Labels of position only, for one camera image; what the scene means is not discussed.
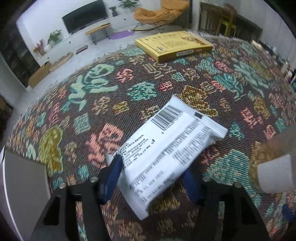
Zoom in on potted plant of tv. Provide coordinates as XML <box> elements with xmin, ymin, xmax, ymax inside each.
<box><xmin>48</xmin><ymin>30</ymin><xmax>62</xmax><ymax>47</ymax></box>
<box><xmin>118</xmin><ymin>0</ymin><xmax>139</xmax><ymax>9</ymax></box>

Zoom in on small wooden bench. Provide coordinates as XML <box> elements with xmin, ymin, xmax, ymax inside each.
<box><xmin>85</xmin><ymin>23</ymin><xmax>111</xmax><ymax>45</ymax></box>

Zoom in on cardboard box on floor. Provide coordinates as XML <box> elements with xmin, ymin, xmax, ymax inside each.
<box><xmin>28</xmin><ymin>61</ymin><xmax>51</xmax><ymax>88</ymax></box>

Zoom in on black television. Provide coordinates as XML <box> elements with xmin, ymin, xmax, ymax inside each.
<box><xmin>62</xmin><ymin>1</ymin><xmax>107</xmax><ymax>34</ymax></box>

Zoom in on purple floor mat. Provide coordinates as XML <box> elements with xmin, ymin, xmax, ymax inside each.
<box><xmin>109</xmin><ymin>30</ymin><xmax>135</xmax><ymax>40</ymax></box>

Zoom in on orange lounge chair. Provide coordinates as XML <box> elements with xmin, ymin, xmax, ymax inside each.
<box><xmin>133</xmin><ymin>1</ymin><xmax>189</xmax><ymax>32</ymax></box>

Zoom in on grey curtain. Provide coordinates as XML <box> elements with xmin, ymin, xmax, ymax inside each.
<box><xmin>176</xmin><ymin>0</ymin><xmax>193</xmax><ymax>29</ymax></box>

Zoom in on red flowers in vase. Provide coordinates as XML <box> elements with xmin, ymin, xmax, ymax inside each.
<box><xmin>33</xmin><ymin>39</ymin><xmax>45</xmax><ymax>56</ymax></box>

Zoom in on clear jar black lid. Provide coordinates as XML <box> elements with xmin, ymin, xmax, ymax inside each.
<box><xmin>249</xmin><ymin>124</ymin><xmax>295</xmax><ymax>194</ymax></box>

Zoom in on round floor cushion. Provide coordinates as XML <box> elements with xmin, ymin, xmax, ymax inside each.
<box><xmin>49</xmin><ymin>52</ymin><xmax>74</xmax><ymax>72</ymax></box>

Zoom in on patterned woven table cloth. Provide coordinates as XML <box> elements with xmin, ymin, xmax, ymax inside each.
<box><xmin>6</xmin><ymin>37</ymin><xmax>295</xmax><ymax>240</ymax></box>

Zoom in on potted plant right of tv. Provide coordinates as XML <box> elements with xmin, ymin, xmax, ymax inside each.
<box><xmin>118</xmin><ymin>0</ymin><xmax>139</xmax><ymax>9</ymax></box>

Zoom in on small potted plant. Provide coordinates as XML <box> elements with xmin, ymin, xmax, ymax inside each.
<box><xmin>109</xmin><ymin>6</ymin><xmax>118</xmax><ymax>16</ymax></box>

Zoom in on white printed packet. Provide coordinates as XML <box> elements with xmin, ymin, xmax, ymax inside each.
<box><xmin>116</xmin><ymin>96</ymin><xmax>228</xmax><ymax>220</ymax></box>

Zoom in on dark wooden desk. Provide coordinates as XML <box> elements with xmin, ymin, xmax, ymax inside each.
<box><xmin>198</xmin><ymin>2</ymin><xmax>262</xmax><ymax>42</ymax></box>

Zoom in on white storage box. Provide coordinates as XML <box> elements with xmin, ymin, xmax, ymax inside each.
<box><xmin>1</xmin><ymin>147</ymin><xmax>51</xmax><ymax>240</ymax></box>

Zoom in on yellow flat box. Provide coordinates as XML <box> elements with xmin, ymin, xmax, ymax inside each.
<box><xmin>135</xmin><ymin>31</ymin><xmax>213</xmax><ymax>63</ymax></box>

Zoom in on white tv cabinet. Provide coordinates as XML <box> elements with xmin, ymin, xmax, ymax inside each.
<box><xmin>37</xmin><ymin>13</ymin><xmax>137</xmax><ymax>66</ymax></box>

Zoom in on wooden chair at desk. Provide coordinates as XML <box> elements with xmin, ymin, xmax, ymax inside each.
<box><xmin>216</xmin><ymin>13</ymin><xmax>237</xmax><ymax>37</ymax></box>

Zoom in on dark glass bookcase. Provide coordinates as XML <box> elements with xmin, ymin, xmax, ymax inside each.
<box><xmin>1</xmin><ymin>24</ymin><xmax>40</xmax><ymax>88</ymax></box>

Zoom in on potted plant left of tv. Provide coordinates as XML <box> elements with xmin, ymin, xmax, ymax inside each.
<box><xmin>48</xmin><ymin>30</ymin><xmax>62</xmax><ymax>47</ymax></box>

